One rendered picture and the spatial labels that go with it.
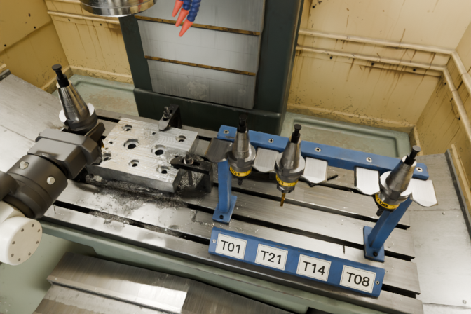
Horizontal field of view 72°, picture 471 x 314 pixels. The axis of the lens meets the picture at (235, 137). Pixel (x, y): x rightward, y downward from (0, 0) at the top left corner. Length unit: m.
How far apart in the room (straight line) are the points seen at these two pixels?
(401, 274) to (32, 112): 1.62
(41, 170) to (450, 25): 1.50
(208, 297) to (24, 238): 0.60
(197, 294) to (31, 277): 0.61
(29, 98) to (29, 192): 1.29
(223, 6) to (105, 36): 0.98
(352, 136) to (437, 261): 0.83
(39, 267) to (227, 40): 1.04
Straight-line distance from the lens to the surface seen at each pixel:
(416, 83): 1.74
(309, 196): 1.08
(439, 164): 1.46
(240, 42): 1.20
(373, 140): 1.84
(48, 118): 1.78
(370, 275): 0.93
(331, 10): 1.54
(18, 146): 1.69
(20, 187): 0.60
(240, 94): 1.33
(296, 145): 0.66
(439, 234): 1.26
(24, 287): 1.39
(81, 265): 1.21
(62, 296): 1.21
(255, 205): 1.03
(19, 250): 0.58
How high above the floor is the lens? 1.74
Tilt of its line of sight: 43 degrees down
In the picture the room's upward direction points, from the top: 2 degrees clockwise
